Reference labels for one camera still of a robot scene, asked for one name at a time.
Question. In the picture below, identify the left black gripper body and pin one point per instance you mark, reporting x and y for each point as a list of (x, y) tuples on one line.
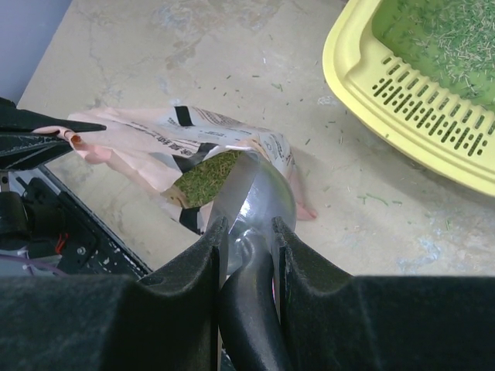
[(42, 229)]

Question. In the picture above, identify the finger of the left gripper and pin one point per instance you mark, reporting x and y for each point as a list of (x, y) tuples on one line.
[(27, 151), (21, 121)]

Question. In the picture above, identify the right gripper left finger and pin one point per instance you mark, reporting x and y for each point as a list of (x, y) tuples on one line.
[(181, 314)]

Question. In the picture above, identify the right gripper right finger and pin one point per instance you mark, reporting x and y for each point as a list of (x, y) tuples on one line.
[(312, 317)]

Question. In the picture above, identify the silver metal scoop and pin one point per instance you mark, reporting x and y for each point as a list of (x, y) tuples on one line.
[(254, 193)]

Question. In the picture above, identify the pink cat litter bag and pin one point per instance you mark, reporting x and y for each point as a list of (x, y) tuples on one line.
[(155, 147)]

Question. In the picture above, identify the green litter pellets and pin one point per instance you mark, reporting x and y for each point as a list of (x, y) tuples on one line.
[(200, 185)]

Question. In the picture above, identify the yellow green litter box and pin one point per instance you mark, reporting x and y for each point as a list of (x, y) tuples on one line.
[(420, 74)]

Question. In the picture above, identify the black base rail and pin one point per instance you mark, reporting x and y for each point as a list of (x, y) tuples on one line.
[(104, 239)]

